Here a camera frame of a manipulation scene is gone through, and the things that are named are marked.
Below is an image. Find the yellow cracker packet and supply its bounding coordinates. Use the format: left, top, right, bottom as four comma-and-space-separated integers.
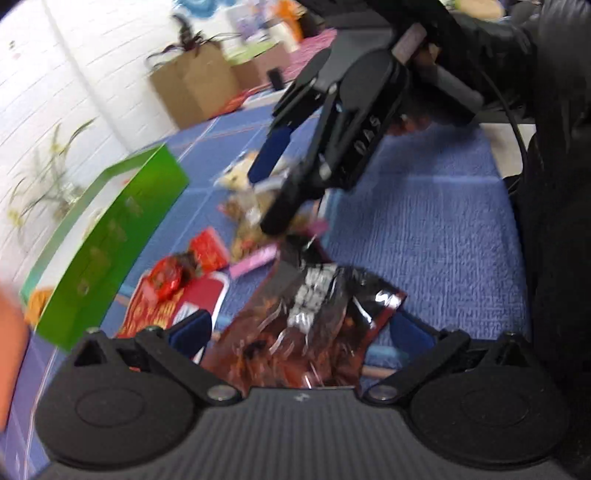
213, 150, 282, 191

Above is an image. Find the pink candy wrapper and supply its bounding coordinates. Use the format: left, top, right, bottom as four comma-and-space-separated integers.
228, 244, 279, 278

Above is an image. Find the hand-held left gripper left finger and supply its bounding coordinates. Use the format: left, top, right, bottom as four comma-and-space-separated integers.
68, 309, 242, 408

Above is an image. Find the large brown cardboard box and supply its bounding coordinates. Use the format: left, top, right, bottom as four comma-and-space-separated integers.
149, 44, 242, 131

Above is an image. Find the green cardboard box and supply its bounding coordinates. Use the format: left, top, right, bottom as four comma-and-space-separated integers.
21, 143, 190, 352

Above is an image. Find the person's dark clothing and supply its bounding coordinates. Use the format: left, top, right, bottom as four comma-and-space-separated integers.
503, 0, 591, 480

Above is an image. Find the dark red snack bag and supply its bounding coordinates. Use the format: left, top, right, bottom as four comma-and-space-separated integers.
203, 237, 408, 389

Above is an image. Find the black cable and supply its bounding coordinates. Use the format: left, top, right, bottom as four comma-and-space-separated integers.
478, 69, 529, 190

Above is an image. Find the round red snack packet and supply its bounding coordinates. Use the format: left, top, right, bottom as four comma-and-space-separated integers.
147, 255, 205, 304

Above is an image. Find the orange red snack packet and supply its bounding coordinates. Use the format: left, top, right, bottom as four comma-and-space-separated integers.
116, 272, 230, 344

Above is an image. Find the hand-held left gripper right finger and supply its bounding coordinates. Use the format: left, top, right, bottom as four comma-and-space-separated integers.
361, 313, 539, 405

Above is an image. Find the orange plastic basin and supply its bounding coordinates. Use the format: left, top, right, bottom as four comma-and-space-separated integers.
0, 288, 32, 421

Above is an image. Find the blue patterned tablecloth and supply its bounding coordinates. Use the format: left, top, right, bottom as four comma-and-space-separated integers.
0, 104, 532, 480

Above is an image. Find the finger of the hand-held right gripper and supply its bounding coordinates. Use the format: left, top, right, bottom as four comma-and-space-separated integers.
260, 151, 334, 237
247, 48, 341, 185

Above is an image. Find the person's right forearm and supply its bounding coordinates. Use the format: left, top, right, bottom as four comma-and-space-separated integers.
429, 0, 555, 125

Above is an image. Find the round crackers clear packet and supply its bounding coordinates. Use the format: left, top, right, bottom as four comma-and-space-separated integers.
219, 189, 321, 260

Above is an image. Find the glass vase with green plant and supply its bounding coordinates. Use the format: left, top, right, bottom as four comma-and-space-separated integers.
7, 117, 99, 243

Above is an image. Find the small red snack packet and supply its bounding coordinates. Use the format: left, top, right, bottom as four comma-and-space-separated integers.
188, 227, 230, 274

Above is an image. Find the red booklet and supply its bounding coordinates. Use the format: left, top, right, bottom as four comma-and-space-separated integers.
221, 90, 254, 114

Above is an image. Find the purple leaf plant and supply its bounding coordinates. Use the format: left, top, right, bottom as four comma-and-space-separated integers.
147, 14, 228, 71

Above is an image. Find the small brown cardboard box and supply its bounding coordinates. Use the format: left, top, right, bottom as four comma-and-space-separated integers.
230, 41, 293, 89

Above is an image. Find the pink patterned cloth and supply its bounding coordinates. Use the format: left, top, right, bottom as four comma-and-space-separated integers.
283, 28, 339, 80

